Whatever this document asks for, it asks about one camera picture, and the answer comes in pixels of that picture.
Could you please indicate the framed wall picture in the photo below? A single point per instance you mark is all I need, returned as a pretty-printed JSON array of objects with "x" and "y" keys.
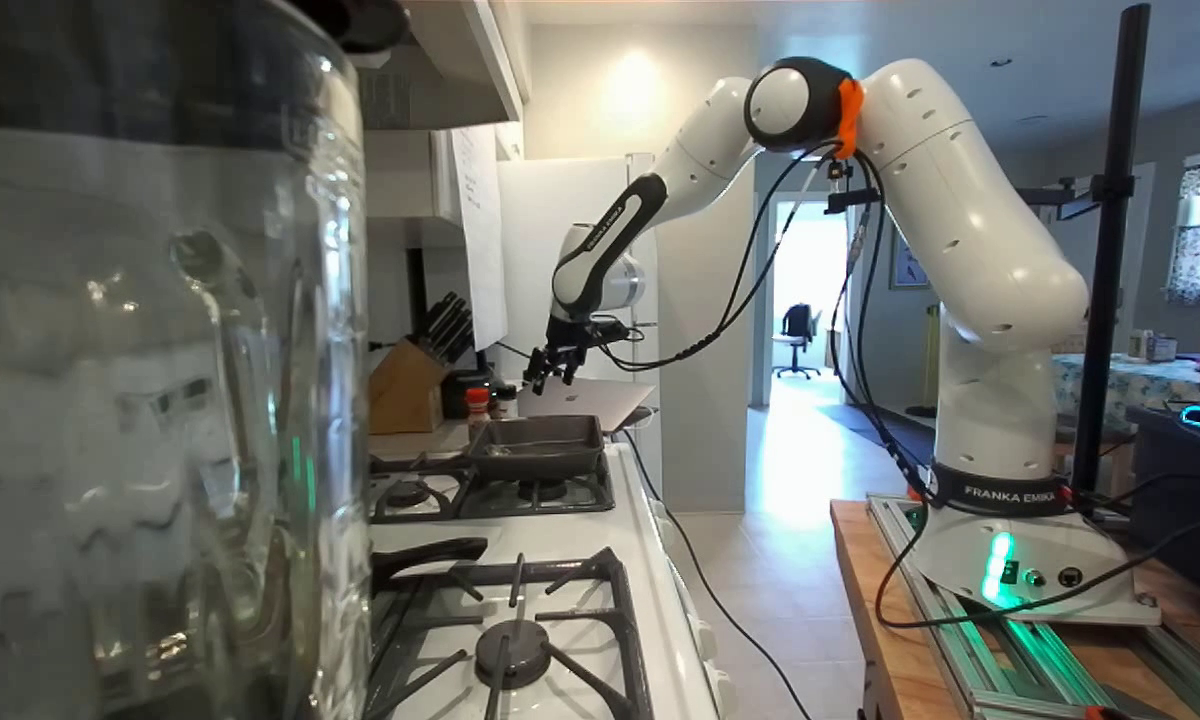
[{"x": 905, "y": 261}]

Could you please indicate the white gas stove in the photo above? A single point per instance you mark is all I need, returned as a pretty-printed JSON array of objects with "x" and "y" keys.
[{"x": 626, "y": 532}]

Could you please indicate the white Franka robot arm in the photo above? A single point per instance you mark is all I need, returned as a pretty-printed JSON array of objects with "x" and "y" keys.
[{"x": 1002, "y": 292}]

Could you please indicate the black office chair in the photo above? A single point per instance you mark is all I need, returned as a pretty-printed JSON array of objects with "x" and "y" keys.
[{"x": 797, "y": 335}]

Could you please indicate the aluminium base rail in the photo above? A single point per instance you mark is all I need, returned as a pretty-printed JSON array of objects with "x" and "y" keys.
[{"x": 1024, "y": 666}]

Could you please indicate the white refrigerator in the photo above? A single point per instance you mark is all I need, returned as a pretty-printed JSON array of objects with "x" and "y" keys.
[{"x": 533, "y": 243}]

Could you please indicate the black baking pan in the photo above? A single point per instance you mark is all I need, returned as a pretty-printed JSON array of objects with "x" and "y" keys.
[{"x": 538, "y": 446}]

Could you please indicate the glass blender jar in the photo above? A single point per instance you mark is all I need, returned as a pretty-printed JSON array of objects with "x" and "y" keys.
[{"x": 144, "y": 372}]

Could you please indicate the black monitor with cyan light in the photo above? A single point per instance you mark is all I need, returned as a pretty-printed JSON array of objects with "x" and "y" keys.
[{"x": 1193, "y": 492}]

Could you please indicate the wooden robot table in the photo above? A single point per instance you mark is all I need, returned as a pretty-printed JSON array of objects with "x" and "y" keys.
[{"x": 894, "y": 640}]

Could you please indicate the red-capped spice bottle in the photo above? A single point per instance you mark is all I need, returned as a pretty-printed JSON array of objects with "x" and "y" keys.
[{"x": 476, "y": 403}]

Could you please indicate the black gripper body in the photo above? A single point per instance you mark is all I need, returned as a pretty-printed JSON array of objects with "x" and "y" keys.
[{"x": 584, "y": 336}]

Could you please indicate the wooden knife block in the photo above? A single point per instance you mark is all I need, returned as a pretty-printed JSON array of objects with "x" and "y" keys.
[{"x": 407, "y": 392}]

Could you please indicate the black grate with bare burner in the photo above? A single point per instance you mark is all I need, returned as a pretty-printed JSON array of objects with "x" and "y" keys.
[{"x": 584, "y": 626}]

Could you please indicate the white handwritten paper sheet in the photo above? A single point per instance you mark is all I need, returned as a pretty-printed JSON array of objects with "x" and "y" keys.
[{"x": 480, "y": 243}]

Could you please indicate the white range hood cabinet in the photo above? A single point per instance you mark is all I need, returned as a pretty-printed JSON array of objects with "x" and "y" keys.
[{"x": 452, "y": 54}]

